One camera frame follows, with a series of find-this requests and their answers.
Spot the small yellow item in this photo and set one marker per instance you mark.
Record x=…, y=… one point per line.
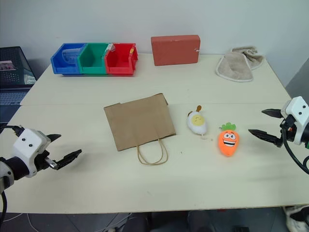
x=131, y=50

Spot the orange carrot plush toy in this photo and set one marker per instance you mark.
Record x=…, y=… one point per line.
x=228, y=145

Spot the clear plastic cup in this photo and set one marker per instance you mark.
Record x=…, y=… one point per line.
x=70, y=55

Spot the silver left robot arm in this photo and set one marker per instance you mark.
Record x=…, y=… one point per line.
x=17, y=169

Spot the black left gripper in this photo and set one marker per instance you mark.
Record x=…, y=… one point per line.
x=42, y=162

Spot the dark laptop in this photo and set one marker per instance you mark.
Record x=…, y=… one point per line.
x=13, y=70

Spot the red-brown rectangular box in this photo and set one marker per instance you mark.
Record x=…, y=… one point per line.
x=175, y=50

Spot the green plastic storage bin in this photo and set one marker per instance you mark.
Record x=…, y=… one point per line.
x=93, y=68

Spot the beige towel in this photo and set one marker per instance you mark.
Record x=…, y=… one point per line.
x=234, y=66

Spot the brown paper bag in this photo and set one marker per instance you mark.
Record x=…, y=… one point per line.
x=140, y=123

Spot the white egg plush toy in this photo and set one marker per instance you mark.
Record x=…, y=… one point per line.
x=196, y=125

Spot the white shoe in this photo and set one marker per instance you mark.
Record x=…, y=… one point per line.
x=298, y=221

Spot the blue plastic storage bin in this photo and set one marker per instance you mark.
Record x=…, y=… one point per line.
x=66, y=68

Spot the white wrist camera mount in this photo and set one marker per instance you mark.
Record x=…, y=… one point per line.
x=26, y=142
x=298, y=108

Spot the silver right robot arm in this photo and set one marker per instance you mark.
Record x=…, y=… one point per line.
x=307, y=142

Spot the clear plastic wrapper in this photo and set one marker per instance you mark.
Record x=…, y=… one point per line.
x=110, y=47

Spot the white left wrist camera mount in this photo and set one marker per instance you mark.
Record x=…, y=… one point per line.
x=26, y=142

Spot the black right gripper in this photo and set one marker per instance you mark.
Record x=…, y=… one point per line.
x=288, y=125

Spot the red plastic storage bin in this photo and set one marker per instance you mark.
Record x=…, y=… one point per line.
x=119, y=67

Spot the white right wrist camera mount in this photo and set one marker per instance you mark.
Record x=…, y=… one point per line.
x=298, y=108

